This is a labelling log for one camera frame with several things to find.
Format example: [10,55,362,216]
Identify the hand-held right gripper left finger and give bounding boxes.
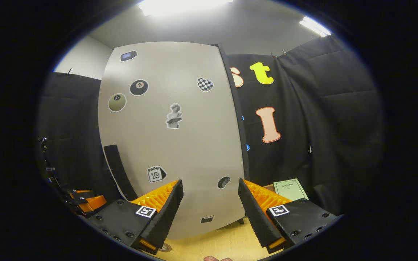
[87,179,184,255]

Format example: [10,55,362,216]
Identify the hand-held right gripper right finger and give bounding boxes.
[238,178,338,254]

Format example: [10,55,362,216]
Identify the white cabinet door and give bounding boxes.
[98,41,246,240]

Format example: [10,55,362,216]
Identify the pale green book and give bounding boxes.
[273,178,309,202]

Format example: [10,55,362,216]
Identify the black backdrop cloth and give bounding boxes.
[37,34,384,218]

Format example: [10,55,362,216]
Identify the ceiling light panel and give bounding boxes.
[299,16,332,37]
[138,0,233,17]

